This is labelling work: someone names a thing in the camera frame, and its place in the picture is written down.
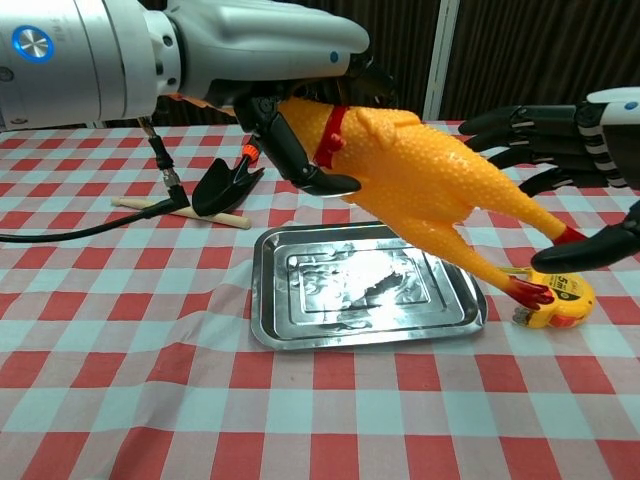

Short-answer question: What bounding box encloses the black garden trowel orange collar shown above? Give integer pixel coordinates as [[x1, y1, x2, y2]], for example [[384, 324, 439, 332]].
[[191, 142, 266, 219]]

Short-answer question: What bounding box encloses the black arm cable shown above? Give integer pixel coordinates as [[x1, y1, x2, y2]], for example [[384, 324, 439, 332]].
[[0, 115, 191, 245]]

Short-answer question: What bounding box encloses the white metal frame post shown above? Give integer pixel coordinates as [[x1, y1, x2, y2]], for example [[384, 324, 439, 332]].
[[423, 0, 460, 122]]

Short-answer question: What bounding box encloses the red white checkered tablecloth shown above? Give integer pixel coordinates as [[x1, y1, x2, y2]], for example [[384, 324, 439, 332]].
[[0, 118, 640, 480]]

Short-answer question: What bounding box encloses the light wooden stick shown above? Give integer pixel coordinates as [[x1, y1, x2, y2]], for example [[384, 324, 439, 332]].
[[110, 195, 250, 230]]

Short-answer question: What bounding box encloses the orange rubber chicken toy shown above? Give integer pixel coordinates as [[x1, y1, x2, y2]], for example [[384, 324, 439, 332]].
[[277, 96, 589, 314]]

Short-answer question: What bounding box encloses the yellow tape measure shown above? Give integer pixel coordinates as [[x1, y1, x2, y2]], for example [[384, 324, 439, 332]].
[[499, 264, 597, 330]]

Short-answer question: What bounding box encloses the silver metal tray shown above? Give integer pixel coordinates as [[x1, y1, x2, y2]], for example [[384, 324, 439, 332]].
[[249, 221, 489, 351]]

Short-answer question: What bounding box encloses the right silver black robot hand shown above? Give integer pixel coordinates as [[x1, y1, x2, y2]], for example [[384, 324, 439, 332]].
[[458, 87, 640, 274]]

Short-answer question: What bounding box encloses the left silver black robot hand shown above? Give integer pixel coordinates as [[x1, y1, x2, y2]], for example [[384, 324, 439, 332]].
[[169, 0, 396, 197]]

